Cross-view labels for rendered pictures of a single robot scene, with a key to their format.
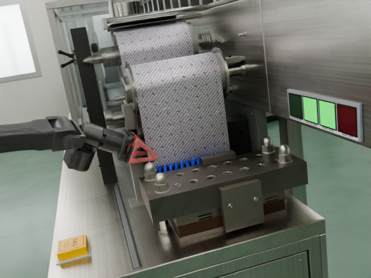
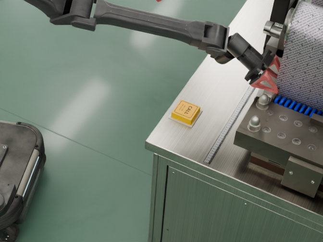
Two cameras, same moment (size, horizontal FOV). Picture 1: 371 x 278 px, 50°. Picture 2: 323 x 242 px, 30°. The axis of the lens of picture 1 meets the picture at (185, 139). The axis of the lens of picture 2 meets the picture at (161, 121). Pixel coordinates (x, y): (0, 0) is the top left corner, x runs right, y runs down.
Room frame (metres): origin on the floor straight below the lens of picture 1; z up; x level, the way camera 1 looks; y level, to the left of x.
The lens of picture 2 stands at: (-0.22, -0.42, 2.28)
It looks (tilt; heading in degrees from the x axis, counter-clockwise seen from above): 47 degrees down; 37
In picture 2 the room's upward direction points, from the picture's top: 4 degrees clockwise
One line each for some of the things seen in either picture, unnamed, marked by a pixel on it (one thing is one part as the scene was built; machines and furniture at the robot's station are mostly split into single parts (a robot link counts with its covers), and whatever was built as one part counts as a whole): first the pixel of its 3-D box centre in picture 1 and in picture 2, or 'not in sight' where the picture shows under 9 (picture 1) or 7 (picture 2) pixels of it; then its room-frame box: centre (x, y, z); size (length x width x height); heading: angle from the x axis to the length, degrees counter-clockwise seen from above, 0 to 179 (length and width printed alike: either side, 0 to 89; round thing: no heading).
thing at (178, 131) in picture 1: (186, 132); (317, 86); (1.05, -0.01, 1.11); 0.23 x 0.01 x 0.18; 103
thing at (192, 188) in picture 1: (221, 180); (310, 145); (0.95, -0.07, 1.00); 0.40 x 0.16 x 0.06; 103
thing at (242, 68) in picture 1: (231, 70); not in sight; (1.15, -0.16, 1.25); 0.07 x 0.04 x 0.04; 103
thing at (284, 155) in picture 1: (284, 152); not in sight; (0.94, -0.24, 1.05); 0.04 x 0.04 x 0.04
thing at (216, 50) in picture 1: (219, 73); not in sight; (1.14, -0.12, 1.25); 0.15 x 0.01 x 0.15; 13
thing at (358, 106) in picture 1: (319, 111); not in sight; (0.78, -0.28, 1.18); 0.25 x 0.01 x 0.07; 13
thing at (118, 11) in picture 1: (125, 10); not in sight; (1.81, 0.18, 1.50); 0.14 x 0.14 x 0.06
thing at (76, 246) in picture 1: (73, 247); (185, 112); (0.88, 0.32, 0.91); 0.07 x 0.07 x 0.02; 13
